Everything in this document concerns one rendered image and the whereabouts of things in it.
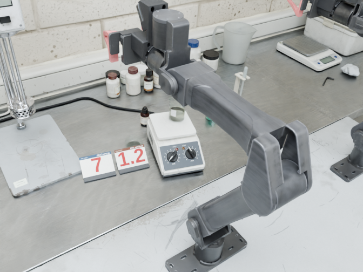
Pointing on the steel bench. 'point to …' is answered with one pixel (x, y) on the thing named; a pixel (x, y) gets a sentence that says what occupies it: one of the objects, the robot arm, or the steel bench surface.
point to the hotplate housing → (170, 144)
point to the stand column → (9, 83)
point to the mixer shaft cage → (14, 107)
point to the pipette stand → (238, 81)
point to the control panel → (181, 162)
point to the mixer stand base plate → (35, 155)
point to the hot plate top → (162, 123)
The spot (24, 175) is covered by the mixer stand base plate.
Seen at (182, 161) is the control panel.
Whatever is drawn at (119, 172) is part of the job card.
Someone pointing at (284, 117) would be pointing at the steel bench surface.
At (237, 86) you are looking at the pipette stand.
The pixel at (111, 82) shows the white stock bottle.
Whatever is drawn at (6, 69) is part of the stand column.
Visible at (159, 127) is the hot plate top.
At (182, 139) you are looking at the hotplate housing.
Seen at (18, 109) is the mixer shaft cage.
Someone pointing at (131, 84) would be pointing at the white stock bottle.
